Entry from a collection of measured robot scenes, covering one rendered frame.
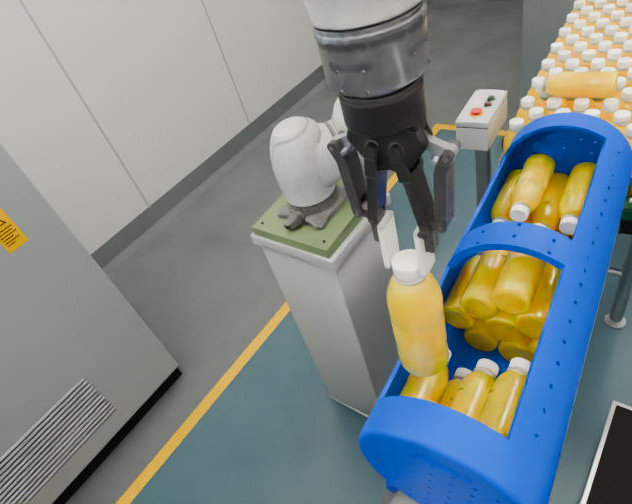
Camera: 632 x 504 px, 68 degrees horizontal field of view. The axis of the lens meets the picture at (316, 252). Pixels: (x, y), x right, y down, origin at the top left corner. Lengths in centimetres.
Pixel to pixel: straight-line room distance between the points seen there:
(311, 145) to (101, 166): 235
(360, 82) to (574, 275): 63
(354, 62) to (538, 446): 58
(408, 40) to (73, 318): 185
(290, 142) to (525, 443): 86
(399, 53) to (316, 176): 91
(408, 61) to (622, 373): 199
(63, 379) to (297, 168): 136
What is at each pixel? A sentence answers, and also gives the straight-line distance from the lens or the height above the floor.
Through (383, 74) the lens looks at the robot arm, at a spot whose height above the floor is 172.
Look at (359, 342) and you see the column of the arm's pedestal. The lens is 159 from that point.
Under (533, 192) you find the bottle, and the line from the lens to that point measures 118.
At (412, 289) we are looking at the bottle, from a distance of 58.
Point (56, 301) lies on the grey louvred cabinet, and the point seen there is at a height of 82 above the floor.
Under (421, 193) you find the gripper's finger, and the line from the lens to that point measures 49.
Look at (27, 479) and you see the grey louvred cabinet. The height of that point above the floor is 30.
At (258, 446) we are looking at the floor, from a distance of 221.
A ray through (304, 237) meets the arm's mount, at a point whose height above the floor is 103.
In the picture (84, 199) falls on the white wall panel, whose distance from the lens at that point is 341.
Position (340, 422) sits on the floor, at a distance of 215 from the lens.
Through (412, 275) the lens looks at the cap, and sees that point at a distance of 56.
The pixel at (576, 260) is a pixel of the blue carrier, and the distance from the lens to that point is 95.
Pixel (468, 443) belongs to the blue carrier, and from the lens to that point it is 70.
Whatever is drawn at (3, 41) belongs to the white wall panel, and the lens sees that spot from 319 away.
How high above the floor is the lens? 187
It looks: 41 degrees down
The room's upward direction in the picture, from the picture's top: 19 degrees counter-clockwise
